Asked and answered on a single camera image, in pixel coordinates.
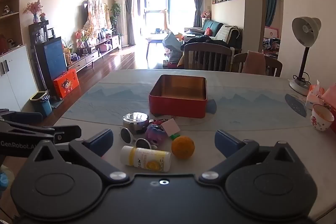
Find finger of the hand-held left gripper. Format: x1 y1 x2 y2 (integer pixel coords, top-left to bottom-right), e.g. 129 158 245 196
0 120 82 145
0 109 43 126

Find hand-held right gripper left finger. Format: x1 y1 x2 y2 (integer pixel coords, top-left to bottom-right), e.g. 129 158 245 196
34 129 129 186

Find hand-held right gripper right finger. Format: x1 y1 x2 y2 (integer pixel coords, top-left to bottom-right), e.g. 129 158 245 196
199 130 302 184

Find white frame sunglasses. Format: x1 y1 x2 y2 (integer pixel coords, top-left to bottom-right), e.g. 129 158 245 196
120 127 158 150

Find round metal tin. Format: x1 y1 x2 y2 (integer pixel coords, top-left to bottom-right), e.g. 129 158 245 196
122 112 150 135

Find orange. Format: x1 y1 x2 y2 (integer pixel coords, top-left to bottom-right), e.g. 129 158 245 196
171 136 195 160

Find white bottle yellow label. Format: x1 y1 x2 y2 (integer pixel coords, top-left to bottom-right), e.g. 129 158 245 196
120 145 172 173

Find pink cube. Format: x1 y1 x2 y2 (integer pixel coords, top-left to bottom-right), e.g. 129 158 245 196
160 119 181 137

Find red tin box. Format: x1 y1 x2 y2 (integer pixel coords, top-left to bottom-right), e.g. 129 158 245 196
148 74 208 119

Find blue trash bin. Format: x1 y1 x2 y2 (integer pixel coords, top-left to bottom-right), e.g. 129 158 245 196
29 91 53 117

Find white cabinet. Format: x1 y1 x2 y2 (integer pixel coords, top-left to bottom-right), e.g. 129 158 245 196
0 44 40 112

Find orange gift box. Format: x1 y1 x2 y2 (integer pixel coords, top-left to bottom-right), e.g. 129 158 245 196
53 68 80 99

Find red packet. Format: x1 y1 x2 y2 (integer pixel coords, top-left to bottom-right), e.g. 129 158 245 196
150 118 169 126

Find black cabinet with blue door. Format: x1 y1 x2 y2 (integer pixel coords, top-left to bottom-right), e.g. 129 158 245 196
28 22 68 99

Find wooden television cabinet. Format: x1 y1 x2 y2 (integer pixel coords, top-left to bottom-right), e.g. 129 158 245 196
66 34 123 73

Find wooden chair with cloth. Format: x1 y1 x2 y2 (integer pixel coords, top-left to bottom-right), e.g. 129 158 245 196
232 52 283 78

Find dark wooden chair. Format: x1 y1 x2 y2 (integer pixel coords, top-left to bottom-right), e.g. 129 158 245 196
183 43 234 73

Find pink bag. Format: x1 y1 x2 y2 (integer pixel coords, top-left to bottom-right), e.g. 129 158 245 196
99 40 113 53

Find tissue pack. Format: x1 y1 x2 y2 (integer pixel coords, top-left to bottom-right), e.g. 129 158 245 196
305 81 328 110

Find white cup red print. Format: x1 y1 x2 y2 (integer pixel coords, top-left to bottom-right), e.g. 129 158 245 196
311 104 335 132

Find orange flower arrangement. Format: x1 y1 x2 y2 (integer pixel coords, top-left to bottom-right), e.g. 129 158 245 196
76 28 92 48

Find black clothing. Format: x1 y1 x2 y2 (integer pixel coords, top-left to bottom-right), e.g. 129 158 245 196
184 35 231 47

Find pink flowers in vase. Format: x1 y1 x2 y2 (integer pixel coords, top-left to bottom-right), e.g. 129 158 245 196
22 0 44 23

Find light sofa blanket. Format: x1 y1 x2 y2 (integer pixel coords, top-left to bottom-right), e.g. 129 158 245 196
214 24 242 44

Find red pink package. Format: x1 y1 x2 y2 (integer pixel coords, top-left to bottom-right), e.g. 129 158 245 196
321 84 336 134

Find coffee table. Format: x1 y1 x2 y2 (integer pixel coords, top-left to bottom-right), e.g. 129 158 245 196
145 32 190 57

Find dark green sofa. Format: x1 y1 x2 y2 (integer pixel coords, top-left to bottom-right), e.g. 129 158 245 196
184 19 243 49

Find cloth covered television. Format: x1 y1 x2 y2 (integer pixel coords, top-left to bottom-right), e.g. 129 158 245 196
82 0 112 31

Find floor standing air conditioner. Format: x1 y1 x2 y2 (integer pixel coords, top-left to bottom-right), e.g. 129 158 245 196
114 0 130 47

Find green house plant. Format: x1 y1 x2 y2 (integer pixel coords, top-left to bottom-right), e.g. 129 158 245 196
110 2 123 37

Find grey curtain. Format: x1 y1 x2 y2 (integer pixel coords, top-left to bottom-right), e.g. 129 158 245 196
191 0 207 28
122 0 136 46

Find grey desk lamp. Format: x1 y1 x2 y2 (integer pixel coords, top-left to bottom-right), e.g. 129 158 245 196
288 16 322 96

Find blue door curtain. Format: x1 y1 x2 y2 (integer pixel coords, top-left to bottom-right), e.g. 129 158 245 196
265 0 278 28

